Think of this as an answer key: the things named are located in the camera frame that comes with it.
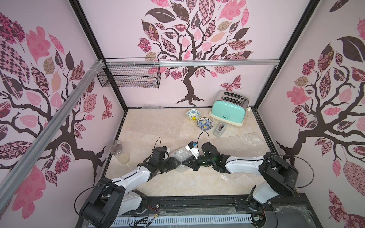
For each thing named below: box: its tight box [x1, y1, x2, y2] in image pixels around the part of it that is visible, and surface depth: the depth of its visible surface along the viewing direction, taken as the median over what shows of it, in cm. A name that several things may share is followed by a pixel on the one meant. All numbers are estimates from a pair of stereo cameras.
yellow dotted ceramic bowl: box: [186, 108, 202, 122], surface depth 116 cm
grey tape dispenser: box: [212, 122, 227, 138], surface depth 105 cm
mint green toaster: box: [209, 89, 250, 127], surface depth 106 cm
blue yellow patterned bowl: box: [196, 116, 214, 131], surface depth 109 cm
